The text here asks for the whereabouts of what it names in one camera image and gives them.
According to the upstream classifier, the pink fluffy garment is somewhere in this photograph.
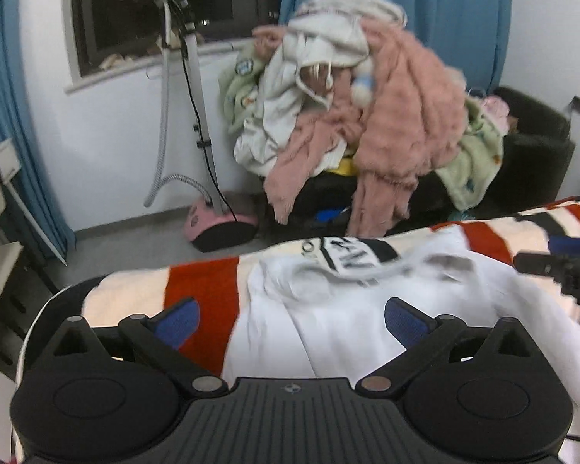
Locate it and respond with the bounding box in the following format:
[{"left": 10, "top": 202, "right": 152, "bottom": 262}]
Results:
[{"left": 254, "top": 22, "right": 469, "bottom": 237}]

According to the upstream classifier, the blue curtain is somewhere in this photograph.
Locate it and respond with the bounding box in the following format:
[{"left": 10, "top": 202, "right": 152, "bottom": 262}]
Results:
[
  {"left": 0, "top": 0, "right": 75, "bottom": 266},
  {"left": 278, "top": 0, "right": 513, "bottom": 97}
]

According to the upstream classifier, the small pink garment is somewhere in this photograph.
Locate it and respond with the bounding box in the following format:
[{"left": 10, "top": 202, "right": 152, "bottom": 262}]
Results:
[{"left": 480, "top": 95, "right": 511, "bottom": 132}]

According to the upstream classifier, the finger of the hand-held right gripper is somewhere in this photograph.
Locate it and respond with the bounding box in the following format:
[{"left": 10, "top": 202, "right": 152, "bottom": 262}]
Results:
[{"left": 513, "top": 251, "right": 573, "bottom": 281}]

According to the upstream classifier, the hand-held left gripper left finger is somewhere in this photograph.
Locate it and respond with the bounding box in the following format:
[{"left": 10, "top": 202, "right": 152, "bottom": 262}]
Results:
[{"left": 53, "top": 297, "right": 229, "bottom": 399}]

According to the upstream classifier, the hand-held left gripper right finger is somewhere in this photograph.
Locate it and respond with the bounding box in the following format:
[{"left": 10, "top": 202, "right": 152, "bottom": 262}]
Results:
[{"left": 355, "top": 297, "right": 532, "bottom": 399}]

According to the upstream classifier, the pink garment steamer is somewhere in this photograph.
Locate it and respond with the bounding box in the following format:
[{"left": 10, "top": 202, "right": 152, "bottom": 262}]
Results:
[{"left": 142, "top": 0, "right": 259, "bottom": 253}]

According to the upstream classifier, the yellow cloth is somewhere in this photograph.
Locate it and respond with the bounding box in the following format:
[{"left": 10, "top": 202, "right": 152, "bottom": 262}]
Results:
[{"left": 329, "top": 157, "right": 359, "bottom": 177}]

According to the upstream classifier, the red and cream striped blanket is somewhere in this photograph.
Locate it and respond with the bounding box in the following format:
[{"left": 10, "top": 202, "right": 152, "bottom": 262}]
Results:
[{"left": 82, "top": 188, "right": 580, "bottom": 378}]

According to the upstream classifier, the white hooded garment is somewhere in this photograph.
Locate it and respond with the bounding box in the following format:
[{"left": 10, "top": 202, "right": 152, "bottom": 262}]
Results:
[{"left": 232, "top": 14, "right": 373, "bottom": 177}]

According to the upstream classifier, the dark window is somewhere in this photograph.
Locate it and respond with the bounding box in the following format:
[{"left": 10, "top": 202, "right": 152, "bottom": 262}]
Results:
[{"left": 60, "top": 0, "right": 291, "bottom": 94}]

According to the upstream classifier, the white sweatshirt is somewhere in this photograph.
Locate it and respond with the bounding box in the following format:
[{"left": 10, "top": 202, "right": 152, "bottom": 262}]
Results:
[{"left": 222, "top": 226, "right": 580, "bottom": 464}]

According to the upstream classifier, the light green fleece garment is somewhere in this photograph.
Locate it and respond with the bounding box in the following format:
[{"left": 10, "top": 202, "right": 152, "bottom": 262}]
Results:
[
  {"left": 217, "top": 41, "right": 268, "bottom": 136},
  {"left": 435, "top": 99, "right": 506, "bottom": 213}
]

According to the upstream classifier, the black armchair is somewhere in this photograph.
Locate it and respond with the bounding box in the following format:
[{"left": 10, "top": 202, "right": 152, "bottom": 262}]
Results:
[{"left": 256, "top": 86, "right": 577, "bottom": 240}]

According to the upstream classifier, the cream knit garment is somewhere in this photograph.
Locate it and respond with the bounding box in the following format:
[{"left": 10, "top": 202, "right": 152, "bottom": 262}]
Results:
[{"left": 292, "top": 0, "right": 409, "bottom": 29}]

